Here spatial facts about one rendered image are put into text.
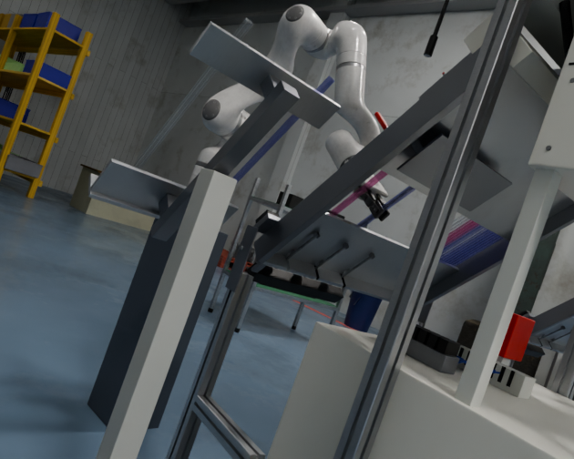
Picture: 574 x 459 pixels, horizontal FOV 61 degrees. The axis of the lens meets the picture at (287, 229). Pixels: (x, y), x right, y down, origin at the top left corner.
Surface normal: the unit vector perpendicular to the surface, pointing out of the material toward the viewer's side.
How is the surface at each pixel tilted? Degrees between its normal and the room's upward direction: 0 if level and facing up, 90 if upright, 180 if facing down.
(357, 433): 90
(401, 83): 90
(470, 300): 90
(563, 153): 90
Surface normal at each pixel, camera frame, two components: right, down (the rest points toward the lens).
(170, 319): 0.60, 0.21
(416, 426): -0.75, -0.28
